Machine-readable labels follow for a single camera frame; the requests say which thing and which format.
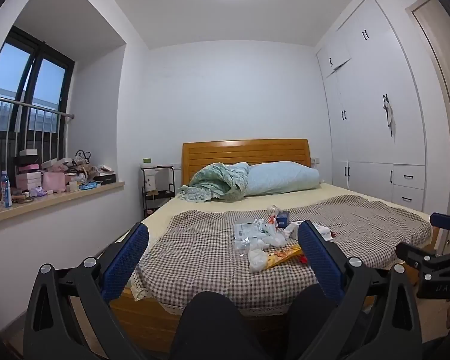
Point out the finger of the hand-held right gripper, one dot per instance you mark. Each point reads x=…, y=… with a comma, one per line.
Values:
x=446, y=221
x=410, y=252

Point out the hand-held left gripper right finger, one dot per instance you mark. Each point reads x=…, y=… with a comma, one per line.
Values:
x=318, y=255

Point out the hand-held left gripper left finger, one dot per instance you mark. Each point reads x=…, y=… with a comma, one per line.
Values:
x=127, y=258

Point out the red snack wrapper blue print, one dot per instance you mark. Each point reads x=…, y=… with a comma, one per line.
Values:
x=304, y=258

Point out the white milk carton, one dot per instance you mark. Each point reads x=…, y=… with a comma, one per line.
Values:
x=321, y=231

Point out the yellow snack wrapper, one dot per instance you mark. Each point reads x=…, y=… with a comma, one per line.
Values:
x=285, y=257

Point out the small blue box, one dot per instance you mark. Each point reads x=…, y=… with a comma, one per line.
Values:
x=283, y=218

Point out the clear plastic wrapper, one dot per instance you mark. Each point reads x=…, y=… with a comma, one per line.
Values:
x=273, y=210

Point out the brown checkered blanket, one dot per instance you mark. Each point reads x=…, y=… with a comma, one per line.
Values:
x=195, y=247

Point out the clear printed plastic bag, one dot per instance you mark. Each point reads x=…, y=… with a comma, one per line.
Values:
x=249, y=230

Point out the person's right leg black pants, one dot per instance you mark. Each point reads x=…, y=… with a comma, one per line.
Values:
x=300, y=326

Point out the person's leg black pants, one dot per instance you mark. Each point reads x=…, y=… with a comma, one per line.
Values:
x=213, y=326
x=300, y=326

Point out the white appliance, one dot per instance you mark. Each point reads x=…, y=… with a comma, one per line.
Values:
x=151, y=182

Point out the black bedside rack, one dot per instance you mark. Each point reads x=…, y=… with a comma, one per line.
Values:
x=171, y=191

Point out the blue cloth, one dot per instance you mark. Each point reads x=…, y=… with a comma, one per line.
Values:
x=90, y=185

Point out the light blue pillow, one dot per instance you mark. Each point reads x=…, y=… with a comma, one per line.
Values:
x=285, y=178

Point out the small white jar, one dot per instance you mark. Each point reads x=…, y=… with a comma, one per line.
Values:
x=73, y=186

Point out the wooden bed, yellow sheet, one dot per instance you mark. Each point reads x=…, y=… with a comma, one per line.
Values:
x=225, y=207

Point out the pink box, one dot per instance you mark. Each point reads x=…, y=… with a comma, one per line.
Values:
x=54, y=182

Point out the person's left leg black pants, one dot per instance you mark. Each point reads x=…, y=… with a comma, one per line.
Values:
x=213, y=326

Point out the green floral quilt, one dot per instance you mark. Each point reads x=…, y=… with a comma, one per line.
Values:
x=213, y=182

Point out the hanging grey white charm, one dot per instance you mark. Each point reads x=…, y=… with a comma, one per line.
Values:
x=388, y=114

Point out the wooden headboard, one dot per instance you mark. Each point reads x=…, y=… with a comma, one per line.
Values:
x=243, y=152

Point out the stack of pink white boxes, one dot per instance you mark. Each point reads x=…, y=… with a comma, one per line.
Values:
x=28, y=178

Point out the beige door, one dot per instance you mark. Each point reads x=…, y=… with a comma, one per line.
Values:
x=446, y=82

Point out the blue water bottle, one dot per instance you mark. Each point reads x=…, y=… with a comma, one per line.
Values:
x=6, y=191

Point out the white wardrobe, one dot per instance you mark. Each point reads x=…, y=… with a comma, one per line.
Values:
x=367, y=82

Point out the metal window railing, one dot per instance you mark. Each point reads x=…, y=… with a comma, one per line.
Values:
x=30, y=105

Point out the black framed window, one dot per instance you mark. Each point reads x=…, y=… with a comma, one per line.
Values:
x=30, y=71

